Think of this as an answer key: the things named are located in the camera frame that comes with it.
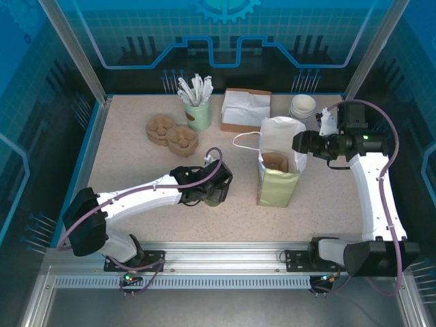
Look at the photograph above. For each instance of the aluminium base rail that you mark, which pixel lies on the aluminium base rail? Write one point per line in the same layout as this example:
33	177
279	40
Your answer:
221	259

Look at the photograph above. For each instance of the stack of white paper cups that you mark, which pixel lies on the stack of white paper cups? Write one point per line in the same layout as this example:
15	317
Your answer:
301	104

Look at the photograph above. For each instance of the aluminium frame post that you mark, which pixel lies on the aluminium frame post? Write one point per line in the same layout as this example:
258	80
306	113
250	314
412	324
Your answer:
75	51
374	51

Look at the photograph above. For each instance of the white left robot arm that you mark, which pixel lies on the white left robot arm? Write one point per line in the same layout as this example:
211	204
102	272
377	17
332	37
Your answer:
136	201

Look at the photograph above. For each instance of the small LED circuit board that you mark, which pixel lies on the small LED circuit board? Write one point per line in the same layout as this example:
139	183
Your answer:
327	279
128	278

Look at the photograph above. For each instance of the brown pulp cup carrier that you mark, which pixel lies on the brown pulp cup carrier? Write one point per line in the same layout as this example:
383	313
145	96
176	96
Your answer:
274	161

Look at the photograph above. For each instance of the green paper coffee cup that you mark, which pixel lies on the green paper coffee cup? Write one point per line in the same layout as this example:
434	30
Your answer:
213	203

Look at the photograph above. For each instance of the white paper napkins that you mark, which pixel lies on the white paper napkins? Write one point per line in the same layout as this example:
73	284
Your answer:
245	107

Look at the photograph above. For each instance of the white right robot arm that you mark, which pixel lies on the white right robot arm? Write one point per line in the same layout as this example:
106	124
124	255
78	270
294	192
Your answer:
371	190

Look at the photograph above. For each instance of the brown cardboard napkin box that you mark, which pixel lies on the brown cardboard napkin box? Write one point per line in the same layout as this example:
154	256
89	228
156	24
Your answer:
235	128

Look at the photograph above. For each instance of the floral green paper bag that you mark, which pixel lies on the floral green paper bag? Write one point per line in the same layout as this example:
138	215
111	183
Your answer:
277	187

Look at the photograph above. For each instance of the green straw holder cup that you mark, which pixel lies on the green straw holder cup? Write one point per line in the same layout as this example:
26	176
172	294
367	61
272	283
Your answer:
199	117

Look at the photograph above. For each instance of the stack of brown pulp carriers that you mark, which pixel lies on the stack of brown pulp carriers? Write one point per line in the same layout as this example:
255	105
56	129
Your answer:
170	136

